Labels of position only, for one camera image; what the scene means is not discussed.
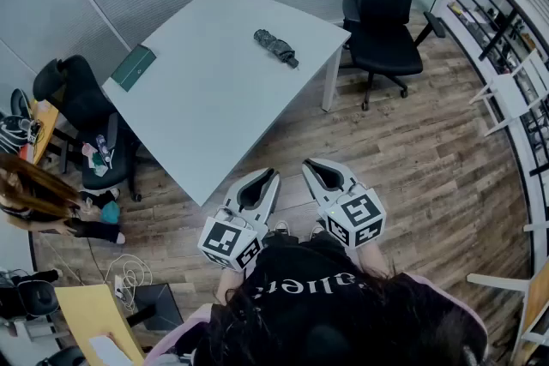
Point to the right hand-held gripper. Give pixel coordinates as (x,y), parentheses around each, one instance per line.
(356,218)

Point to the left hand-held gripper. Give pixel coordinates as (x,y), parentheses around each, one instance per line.
(229,242)

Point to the dark plaid umbrella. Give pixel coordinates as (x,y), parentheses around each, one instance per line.
(274,46)

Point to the person's left forearm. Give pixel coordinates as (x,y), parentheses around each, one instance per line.
(229,285)

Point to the person's right forearm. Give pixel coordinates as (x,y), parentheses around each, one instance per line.
(375,259)

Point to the person's left shoe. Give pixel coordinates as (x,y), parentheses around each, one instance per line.
(281,228)

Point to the person's shoe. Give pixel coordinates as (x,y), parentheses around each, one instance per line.
(281,228)
(316,230)

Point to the person's right shoe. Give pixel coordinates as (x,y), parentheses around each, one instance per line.
(316,230)

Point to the white table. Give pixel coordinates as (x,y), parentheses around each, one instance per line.
(214,98)

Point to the person's black and pink top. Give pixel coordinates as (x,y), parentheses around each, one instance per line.
(309,287)

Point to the teal cloth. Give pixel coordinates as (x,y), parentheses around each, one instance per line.
(110,213)

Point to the black mesh office chair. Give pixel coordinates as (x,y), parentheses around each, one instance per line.
(386,47)

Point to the green cloth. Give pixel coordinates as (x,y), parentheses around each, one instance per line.
(98,165)

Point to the small blue bottle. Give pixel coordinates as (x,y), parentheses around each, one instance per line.
(102,143)

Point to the white power strip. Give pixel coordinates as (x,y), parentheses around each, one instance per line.
(118,286)

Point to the dark green box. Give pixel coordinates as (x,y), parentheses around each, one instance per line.
(134,67)

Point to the black office chair with clutter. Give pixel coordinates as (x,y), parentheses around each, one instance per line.
(81,98)

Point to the yellow desk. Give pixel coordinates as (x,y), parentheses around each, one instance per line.
(45,128)
(90,313)

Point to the white paper sheet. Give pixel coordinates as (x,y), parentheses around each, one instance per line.
(109,351)

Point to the black metal railing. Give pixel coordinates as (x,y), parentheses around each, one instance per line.
(499,32)

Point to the red flat item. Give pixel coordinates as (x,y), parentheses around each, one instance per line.
(26,152)

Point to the black swivel chair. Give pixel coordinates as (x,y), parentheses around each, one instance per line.
(38,298)

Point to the white and wood chair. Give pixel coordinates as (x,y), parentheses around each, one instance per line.
(536,300)

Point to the black and white striped bag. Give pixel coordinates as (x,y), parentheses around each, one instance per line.
(15,135)

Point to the black desk base plate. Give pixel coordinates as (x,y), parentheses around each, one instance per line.
(158,304)

